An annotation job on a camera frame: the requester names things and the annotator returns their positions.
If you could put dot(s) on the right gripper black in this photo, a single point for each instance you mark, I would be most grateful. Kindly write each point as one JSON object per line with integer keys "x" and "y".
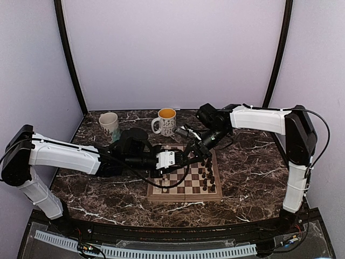
{"x": 199, "y": 149}

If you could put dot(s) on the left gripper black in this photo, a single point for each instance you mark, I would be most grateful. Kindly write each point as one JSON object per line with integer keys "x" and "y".
{"x": 154, "y": 174}

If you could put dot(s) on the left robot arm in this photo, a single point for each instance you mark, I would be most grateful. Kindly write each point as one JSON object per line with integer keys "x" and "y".
{"x": 28, "y": 149}

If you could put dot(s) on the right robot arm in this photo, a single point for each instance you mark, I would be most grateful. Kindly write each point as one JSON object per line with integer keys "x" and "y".
{"x": 292, "y": 123}

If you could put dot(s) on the wooden chess board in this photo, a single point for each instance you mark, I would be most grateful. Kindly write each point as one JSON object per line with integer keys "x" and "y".
{"x": 202, "y": 184}

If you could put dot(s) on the white ceramic mug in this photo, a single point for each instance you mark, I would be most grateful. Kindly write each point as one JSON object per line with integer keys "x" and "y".
{"x": 110, "y": 124}

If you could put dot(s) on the yellow inside patterned mug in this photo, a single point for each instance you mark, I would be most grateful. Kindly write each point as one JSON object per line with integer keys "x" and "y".
{"x": 165, "y": 123}

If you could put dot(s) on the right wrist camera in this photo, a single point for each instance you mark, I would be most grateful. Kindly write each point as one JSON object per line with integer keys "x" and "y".
{"x": 187, "y": 133}

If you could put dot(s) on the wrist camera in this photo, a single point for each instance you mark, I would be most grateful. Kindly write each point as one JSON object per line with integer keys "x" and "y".
{"x": 169, "y": 158}
{"x": 187, "y": 133}

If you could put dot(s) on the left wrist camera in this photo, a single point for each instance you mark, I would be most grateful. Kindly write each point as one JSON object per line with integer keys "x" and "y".
{"x": 169, "y": 158}

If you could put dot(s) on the white cable duct strip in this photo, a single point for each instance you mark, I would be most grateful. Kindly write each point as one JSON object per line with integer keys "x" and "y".
{"x": 108, "y": 251}

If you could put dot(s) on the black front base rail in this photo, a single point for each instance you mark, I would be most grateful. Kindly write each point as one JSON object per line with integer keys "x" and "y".
{"x": 260, "y": 231}

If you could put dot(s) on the black frame post right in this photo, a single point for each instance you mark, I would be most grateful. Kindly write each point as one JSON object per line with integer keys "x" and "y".
{"x": 280, "y": 53}

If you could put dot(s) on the black frame post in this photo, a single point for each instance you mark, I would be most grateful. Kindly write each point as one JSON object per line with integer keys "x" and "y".
{"x": 58, "y": 6}
{"x": 280, "y": 53}

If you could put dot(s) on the black frame post left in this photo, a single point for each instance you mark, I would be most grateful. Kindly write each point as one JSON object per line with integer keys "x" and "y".
{"x": 58, "y": 6}

